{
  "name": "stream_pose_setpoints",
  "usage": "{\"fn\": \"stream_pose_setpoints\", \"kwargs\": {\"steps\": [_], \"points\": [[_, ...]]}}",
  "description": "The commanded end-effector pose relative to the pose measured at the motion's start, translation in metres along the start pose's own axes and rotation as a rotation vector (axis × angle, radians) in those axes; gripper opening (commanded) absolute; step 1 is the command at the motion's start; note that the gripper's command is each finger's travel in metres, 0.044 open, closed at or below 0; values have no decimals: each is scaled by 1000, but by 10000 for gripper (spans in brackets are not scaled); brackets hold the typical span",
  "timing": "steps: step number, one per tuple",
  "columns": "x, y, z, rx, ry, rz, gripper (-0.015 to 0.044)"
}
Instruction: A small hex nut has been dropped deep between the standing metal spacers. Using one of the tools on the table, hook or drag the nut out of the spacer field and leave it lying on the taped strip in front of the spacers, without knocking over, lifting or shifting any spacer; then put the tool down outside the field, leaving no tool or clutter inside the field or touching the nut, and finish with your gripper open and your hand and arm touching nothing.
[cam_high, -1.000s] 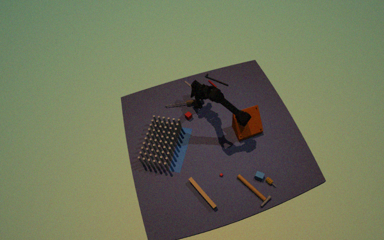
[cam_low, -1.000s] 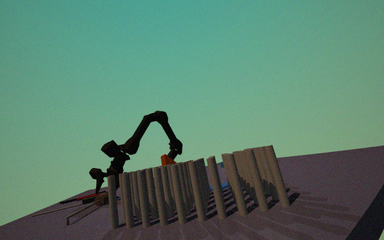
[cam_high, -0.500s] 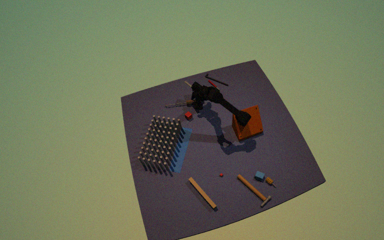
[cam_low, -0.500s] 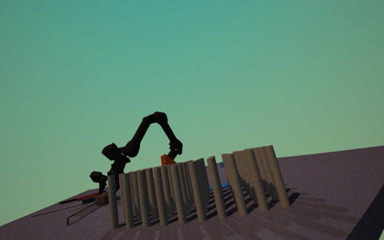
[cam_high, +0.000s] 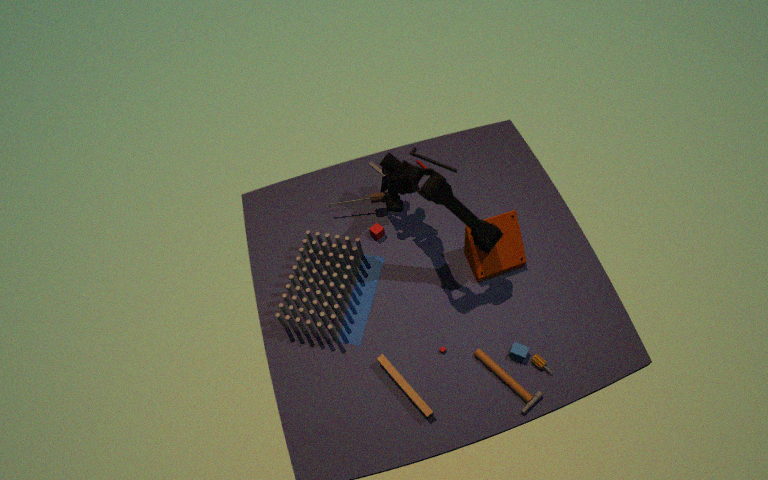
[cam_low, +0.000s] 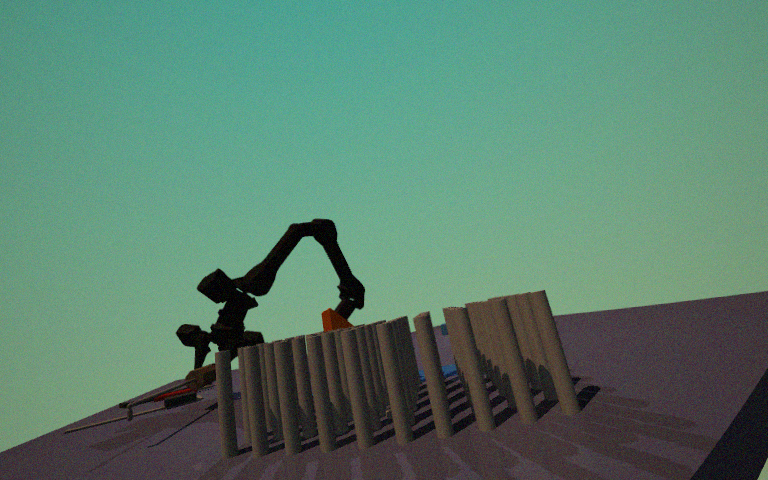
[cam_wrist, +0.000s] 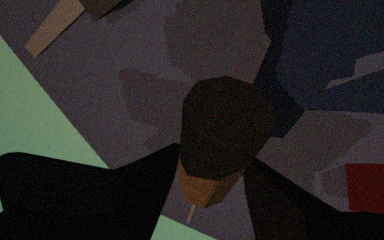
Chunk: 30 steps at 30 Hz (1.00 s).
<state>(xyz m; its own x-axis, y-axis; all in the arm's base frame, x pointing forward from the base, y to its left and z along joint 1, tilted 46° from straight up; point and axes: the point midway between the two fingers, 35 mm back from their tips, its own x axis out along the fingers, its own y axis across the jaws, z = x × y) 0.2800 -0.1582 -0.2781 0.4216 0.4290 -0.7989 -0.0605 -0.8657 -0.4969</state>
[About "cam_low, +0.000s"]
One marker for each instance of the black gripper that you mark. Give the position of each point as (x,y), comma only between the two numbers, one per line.
(226,330)

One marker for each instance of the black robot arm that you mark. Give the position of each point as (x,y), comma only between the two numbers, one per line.
(258,281)

